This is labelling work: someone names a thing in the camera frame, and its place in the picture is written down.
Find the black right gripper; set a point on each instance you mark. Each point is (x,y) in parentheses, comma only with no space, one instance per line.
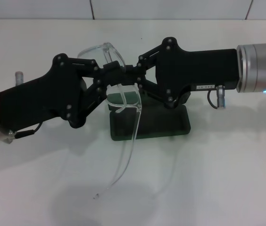
(194,68)

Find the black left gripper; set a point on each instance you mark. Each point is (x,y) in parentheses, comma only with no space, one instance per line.
(41,99)

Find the green glasses case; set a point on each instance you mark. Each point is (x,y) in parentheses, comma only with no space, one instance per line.
(159,127)

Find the clear plastic glasses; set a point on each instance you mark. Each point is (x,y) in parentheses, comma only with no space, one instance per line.
(135,131)

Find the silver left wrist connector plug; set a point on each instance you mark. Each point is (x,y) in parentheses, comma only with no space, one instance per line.
(19,77)

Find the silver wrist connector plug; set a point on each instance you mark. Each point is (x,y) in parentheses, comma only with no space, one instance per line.
(220,96)
(19,77)

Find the silver right wrist connector plug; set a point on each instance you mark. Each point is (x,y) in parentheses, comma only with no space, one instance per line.
(220,96)

